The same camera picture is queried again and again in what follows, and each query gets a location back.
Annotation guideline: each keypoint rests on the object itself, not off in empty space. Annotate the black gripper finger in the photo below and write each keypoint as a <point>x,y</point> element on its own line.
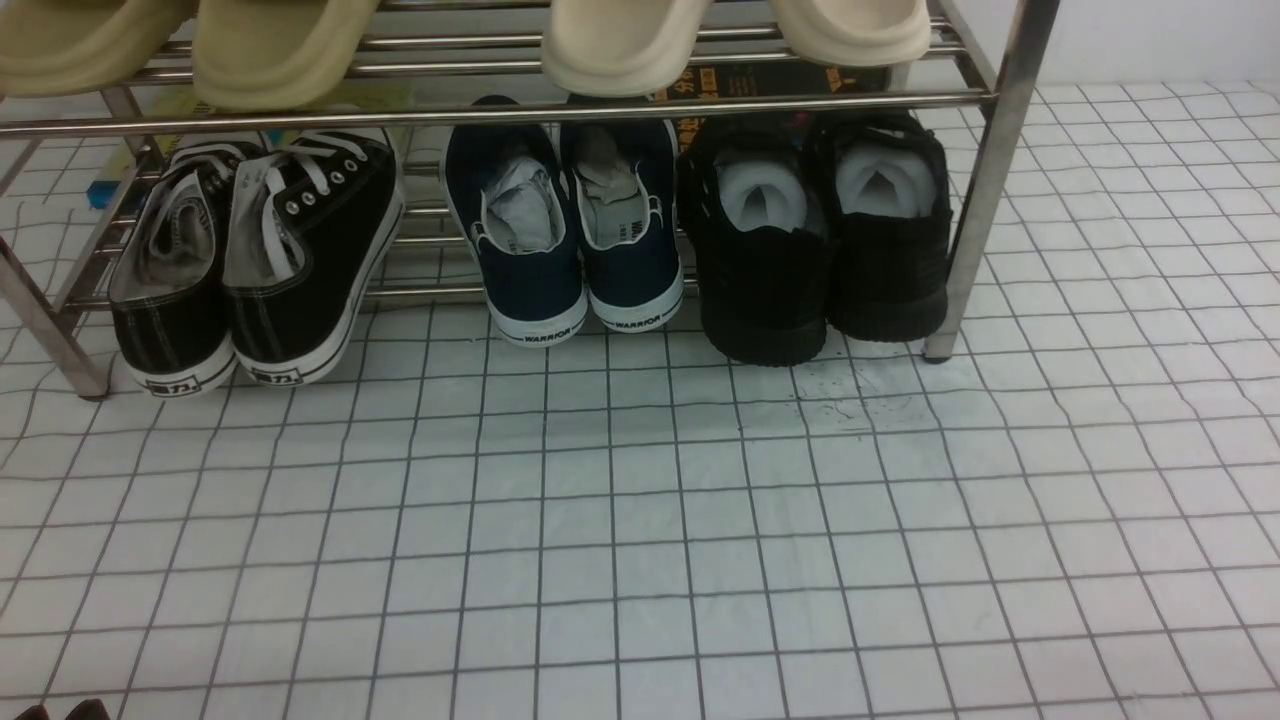
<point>90,709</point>

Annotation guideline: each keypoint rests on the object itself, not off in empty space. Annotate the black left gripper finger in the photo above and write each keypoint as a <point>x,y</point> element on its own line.
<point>34,712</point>

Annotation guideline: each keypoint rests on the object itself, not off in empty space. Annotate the navy slip-on shoe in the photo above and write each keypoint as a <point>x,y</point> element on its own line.
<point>621,179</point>
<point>504,186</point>

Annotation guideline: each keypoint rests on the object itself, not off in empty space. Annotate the black mesh sneaker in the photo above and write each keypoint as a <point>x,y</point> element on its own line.
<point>746,199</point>
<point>881,179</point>

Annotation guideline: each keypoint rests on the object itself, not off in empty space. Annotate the silver metal shoe rack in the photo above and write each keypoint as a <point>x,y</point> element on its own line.
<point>1002,96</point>

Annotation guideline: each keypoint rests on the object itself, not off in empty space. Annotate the black canvas sneaker left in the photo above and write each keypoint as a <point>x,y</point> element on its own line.
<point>165,294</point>

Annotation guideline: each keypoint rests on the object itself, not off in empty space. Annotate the black canvas sneaker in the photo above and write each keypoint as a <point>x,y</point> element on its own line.
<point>165,294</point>
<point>309,224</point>

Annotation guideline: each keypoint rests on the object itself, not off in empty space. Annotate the black canvas sneaker right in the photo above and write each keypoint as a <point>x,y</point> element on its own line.
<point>309,224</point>

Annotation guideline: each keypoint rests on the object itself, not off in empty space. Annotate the olive foam slipper far left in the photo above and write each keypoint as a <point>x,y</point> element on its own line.
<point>60,48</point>

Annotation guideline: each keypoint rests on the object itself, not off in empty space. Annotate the olive foam slipper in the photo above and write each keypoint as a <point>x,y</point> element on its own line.
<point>60,48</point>
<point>274,55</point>

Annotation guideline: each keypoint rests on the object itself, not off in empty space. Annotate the cream foam slipper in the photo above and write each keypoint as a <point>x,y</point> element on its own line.
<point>855,33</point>
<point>619,48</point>

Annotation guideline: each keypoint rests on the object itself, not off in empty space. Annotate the black orange printed box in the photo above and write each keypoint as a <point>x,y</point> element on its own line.
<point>772,79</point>

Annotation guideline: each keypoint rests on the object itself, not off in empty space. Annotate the cream foam slipper right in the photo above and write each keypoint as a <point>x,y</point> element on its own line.
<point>855,33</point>

